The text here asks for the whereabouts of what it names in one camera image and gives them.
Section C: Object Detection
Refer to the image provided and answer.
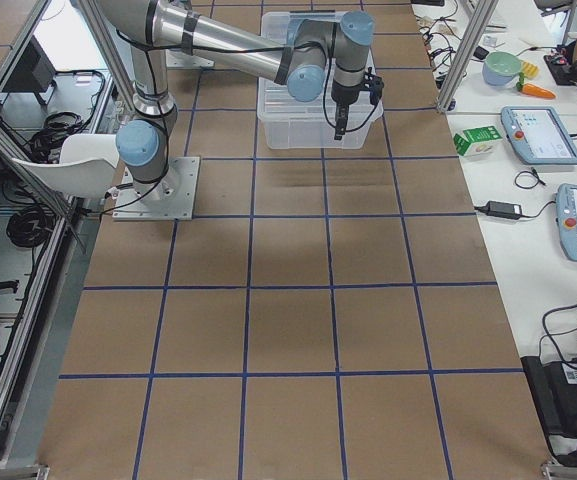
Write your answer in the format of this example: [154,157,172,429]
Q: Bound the aluminium frame post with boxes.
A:
[436,0,498,113]

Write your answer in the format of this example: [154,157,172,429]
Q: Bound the black power adapter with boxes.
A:
[486,201,523,220]

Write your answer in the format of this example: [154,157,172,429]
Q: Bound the toy carrot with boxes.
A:
[515,74,556,100]

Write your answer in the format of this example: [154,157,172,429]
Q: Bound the yellow toy corn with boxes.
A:
[520,61,539,80]

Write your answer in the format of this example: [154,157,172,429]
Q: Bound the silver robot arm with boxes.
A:
[99,1,383,200]

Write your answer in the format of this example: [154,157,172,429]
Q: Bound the clear plastic storage box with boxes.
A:
[257,11,383,150]

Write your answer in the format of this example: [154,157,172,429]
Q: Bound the white chair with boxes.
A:
[12,134,119,199]

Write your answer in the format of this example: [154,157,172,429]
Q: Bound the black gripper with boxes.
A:
[331,82,362,141]

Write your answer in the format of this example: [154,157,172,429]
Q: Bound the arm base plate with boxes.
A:
[110,156,200,221]

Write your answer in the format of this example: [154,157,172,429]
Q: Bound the green bowl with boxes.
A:
[482,51,522,86]

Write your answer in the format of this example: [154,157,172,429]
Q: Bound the green white carton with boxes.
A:
[453,125,502,157]

